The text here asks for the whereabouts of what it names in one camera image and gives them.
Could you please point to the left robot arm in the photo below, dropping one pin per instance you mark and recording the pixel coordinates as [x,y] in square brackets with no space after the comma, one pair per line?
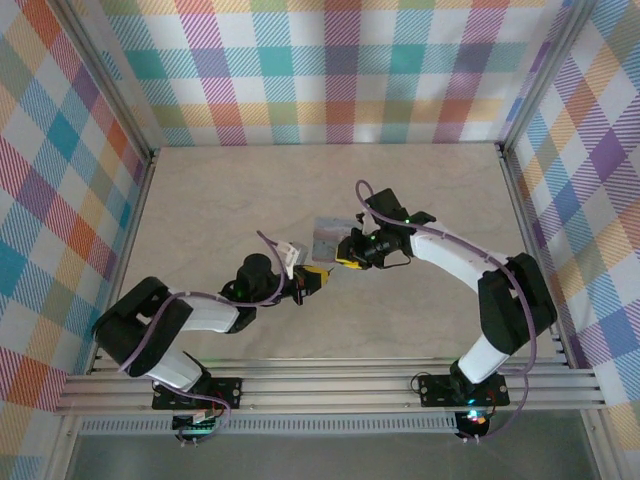
[145,325]

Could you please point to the aluminium frame post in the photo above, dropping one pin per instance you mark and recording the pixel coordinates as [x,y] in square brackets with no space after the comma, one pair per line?
[105,80]
[545,75]

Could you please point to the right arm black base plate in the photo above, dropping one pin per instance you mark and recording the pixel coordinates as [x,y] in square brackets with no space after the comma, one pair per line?
[435,392]

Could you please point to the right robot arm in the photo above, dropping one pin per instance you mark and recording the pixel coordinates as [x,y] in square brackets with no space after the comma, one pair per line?
[515,300]

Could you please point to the aluminium frame leg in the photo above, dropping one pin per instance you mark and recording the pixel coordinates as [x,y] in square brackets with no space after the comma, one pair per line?
[59,450]
[602,450]

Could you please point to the aluminium mounting rail beam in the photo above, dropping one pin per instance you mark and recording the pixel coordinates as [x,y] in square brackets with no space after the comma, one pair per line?
[325,387]

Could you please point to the grey-blue fabric pouch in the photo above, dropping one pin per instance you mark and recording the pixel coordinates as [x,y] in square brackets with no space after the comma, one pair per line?
[327,240]

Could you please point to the aluminium table side rail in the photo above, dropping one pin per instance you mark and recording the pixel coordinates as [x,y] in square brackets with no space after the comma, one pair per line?
[522,210]
[128,240]

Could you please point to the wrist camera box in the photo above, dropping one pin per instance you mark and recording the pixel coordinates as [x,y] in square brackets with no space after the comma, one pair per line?
[369,222]
[290,255]

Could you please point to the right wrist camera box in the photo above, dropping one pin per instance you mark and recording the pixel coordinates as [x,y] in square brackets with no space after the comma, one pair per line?
[369,222]

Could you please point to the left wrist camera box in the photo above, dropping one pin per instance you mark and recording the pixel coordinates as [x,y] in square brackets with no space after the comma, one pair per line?
[290,255]

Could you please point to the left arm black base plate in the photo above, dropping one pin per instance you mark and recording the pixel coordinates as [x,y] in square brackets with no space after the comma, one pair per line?
[225,392]

